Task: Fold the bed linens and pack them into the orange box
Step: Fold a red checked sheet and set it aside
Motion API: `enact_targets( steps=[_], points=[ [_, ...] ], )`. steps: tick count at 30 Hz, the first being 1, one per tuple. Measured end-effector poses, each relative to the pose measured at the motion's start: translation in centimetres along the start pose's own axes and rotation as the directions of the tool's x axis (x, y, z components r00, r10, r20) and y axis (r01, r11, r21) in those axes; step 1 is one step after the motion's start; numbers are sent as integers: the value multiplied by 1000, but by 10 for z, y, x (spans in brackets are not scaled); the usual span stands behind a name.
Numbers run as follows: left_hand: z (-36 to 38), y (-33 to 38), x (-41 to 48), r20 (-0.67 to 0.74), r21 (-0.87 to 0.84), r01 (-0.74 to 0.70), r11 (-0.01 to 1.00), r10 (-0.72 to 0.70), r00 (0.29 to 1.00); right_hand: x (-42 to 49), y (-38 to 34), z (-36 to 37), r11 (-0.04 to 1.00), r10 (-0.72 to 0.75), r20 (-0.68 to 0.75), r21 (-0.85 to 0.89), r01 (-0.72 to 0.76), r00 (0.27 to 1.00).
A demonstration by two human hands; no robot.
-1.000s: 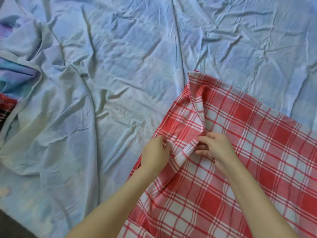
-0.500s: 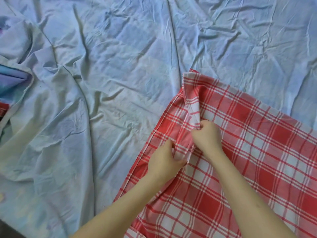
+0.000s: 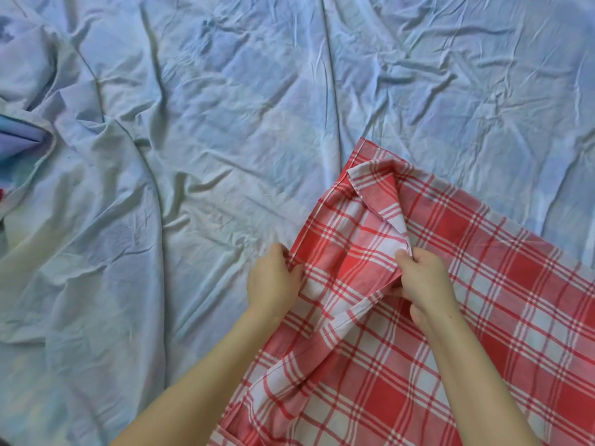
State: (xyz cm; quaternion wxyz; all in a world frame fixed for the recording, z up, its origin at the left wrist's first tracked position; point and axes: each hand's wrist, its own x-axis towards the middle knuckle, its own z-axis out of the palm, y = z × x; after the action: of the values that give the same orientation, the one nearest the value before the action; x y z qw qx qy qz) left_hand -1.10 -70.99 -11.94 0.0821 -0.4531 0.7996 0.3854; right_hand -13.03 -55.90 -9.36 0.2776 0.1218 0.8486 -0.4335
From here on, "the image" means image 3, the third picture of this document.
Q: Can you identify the red white plaid cloth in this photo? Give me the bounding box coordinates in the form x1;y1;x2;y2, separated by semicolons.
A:
206;137;595;446

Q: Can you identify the person's left forearm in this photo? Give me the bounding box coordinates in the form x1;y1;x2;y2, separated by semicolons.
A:
110;306;280;446

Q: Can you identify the white bed sheet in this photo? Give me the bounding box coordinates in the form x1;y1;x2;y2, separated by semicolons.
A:
0;0;595;446

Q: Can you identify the person's right forearm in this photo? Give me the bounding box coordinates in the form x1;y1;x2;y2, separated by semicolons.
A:
416;311;545;446

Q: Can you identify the person's left hand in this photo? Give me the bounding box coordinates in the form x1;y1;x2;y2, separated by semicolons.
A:
245;241;307;324

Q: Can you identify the person's right hand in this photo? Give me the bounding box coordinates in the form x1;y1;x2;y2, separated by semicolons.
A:
393;246;462;333

